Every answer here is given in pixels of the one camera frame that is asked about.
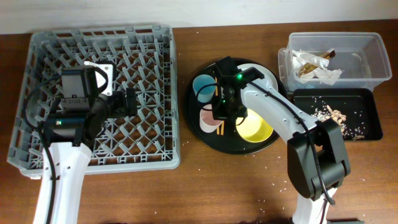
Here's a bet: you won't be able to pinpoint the wooden chopstick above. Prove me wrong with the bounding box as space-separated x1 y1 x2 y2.
215 87 223 135
220 121 224 136

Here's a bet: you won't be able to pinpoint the yellow bowl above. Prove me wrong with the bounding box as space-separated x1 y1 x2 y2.
236 109 274 143

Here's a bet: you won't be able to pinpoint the pink plastic cup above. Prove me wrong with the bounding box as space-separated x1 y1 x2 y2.
199 104 223 133

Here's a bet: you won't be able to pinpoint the blue plastic cup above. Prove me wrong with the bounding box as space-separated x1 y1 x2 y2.
193 74 216 103

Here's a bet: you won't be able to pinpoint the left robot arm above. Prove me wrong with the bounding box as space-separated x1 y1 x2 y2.
34 60 137 223

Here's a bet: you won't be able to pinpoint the grey round plate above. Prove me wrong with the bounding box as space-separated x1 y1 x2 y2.
238 63 278 91

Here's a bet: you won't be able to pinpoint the white paper napkins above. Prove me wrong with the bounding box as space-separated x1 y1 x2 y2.
292 50 343 85

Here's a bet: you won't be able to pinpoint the brown food scraps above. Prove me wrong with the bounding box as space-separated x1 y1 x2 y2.
311 96 366 141

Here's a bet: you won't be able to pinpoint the round black serving tray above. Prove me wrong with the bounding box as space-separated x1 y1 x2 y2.
181 58 287 154

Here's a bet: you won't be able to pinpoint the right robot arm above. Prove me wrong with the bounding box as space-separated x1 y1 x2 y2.
212 57 351 223

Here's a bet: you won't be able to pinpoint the grey plastic dishwasher rack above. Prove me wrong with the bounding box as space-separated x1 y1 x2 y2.
7 25 180 179

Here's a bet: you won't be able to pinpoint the clear plastic waste bin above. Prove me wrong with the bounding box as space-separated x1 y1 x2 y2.
278 32 392 92

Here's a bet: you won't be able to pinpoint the black rectangular tray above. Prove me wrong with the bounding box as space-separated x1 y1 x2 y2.
292 88 383 141

